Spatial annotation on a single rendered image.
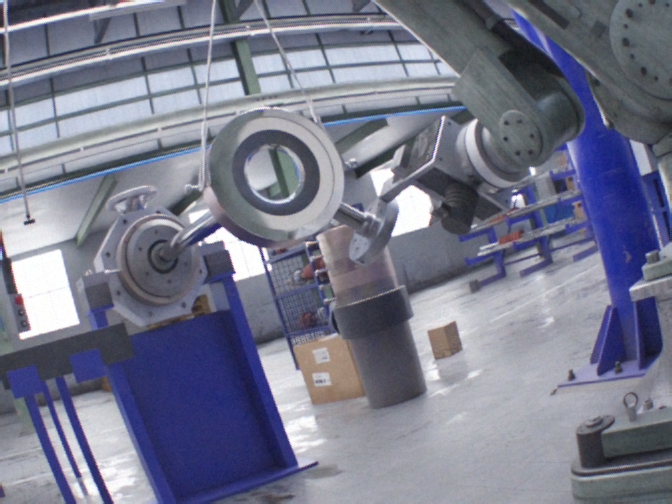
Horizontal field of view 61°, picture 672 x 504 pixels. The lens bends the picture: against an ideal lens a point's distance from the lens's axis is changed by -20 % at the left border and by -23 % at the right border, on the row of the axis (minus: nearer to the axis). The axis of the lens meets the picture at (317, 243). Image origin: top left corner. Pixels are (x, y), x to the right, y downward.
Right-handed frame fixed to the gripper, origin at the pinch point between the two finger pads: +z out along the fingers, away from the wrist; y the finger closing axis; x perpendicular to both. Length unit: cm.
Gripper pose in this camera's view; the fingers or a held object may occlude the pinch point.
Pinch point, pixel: (417, 202)
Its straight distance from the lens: 173.3
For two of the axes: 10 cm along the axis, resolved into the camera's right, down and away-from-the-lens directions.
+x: -3.1, 8.6, -4.0
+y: -8.7, -4.3, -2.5
